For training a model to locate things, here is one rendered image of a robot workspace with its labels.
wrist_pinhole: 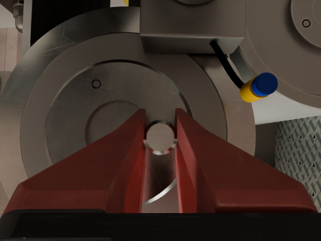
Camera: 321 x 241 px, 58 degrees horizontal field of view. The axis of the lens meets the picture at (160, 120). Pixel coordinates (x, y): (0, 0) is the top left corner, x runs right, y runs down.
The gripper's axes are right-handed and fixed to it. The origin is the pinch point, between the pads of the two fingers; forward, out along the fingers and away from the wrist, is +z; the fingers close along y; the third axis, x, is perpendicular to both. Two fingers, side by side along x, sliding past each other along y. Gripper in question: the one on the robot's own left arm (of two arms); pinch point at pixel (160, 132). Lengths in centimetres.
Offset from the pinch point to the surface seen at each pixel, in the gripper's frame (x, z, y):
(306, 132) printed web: 11.9, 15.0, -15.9
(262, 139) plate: 23.7, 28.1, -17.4
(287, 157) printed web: 17.2, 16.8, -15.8
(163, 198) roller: 4.9, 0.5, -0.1
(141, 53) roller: -1.2, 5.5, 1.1
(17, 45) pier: 118, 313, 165
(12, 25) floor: 97, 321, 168
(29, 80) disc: 0.1, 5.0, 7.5
